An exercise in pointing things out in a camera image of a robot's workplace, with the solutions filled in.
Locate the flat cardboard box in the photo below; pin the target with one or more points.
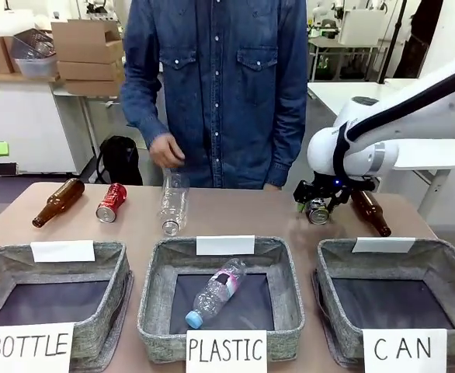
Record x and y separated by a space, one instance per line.
89 70
91 87

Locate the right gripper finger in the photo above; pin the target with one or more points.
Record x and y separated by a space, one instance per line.
335 206
302 208

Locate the white paper sign PLASTIC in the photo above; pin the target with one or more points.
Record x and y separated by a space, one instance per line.
226 349

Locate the blue-capped clear plastic bottle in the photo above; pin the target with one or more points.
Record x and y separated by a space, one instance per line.
216 289

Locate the large clear plastic bottle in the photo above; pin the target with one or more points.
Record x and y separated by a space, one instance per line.
175 202

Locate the grey fabric basket marked bottle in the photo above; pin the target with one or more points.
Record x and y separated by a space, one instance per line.
111 279

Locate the person's left forearm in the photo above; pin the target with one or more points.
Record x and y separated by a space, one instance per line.
289 143

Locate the clear plastic storage bin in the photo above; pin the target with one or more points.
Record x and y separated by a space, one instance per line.
33 58

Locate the small open cardboard box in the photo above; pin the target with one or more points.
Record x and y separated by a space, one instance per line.
0 54

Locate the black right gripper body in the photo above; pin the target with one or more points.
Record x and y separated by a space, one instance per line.
315 190

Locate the background person in black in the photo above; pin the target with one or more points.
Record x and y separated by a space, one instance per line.
423 39

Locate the large open cardboard box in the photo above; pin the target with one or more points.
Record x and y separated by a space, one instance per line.
84 42

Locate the white machine housing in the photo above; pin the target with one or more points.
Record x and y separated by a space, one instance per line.
359 27

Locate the white paper sign BOTTLE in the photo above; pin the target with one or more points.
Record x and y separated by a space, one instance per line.
29 346

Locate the black crushed drink can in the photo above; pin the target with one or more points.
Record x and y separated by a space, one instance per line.
318 213

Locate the blank white paper label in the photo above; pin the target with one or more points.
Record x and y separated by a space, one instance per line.
62 251
225 245
383 245

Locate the brown glass bottle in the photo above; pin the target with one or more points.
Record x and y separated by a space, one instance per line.
62 198
369 208

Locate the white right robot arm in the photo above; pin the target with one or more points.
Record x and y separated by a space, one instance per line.
367 155

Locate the grey fabric basket marked can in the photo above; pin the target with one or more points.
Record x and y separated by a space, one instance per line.
328 283

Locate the white paper sign CAN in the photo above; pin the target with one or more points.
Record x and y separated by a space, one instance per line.
404 349

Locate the black tripod pole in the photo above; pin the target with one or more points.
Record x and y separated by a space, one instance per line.
392 39

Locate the grey fabric basket marked plastic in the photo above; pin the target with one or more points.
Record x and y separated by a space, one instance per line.
157 287

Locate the person's right hand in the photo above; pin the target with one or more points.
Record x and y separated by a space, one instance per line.
167 152

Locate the person in denim shirt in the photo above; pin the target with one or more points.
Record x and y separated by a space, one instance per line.
219 97

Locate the person's right forearm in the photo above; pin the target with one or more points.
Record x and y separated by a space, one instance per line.
148 120

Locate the black backpack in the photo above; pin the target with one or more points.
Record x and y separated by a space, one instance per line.
119 159

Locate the red crushed drink can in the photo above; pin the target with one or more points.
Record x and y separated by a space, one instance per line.
113 200

